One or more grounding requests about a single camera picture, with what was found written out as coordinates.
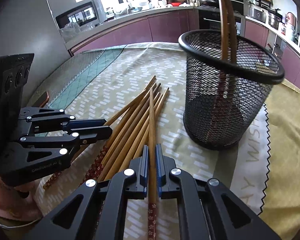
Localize silver microwave oven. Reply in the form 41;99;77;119
55;0;107;29

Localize black built-in oven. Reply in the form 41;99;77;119
198;0;245;36

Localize patterned beige tablecloth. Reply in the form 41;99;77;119
27;42;271;240

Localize black mesh utensil holder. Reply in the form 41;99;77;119
178;29;285;150

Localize wooden chopstick red end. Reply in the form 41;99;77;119
43;75;155;190

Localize pink kitchen cabinets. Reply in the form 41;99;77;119
66;7;300;88

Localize grey refrigerator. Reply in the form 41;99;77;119
0;0;70;105

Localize person's left hand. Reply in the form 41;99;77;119
0;178;42;221

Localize yellow checked cloth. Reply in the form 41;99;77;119
260;80;300;239

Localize black camera box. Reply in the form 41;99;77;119
0;53;34;145

